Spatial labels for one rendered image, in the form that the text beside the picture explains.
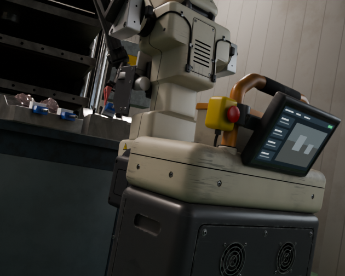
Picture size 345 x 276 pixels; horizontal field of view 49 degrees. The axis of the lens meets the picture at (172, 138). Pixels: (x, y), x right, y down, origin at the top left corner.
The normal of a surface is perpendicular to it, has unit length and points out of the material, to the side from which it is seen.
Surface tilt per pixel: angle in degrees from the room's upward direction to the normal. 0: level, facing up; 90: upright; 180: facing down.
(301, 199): 90
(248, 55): 90
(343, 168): 90
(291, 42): 90
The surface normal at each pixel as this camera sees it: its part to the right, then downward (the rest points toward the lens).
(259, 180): 0.64, 0.07
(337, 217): -0.75, -0.17
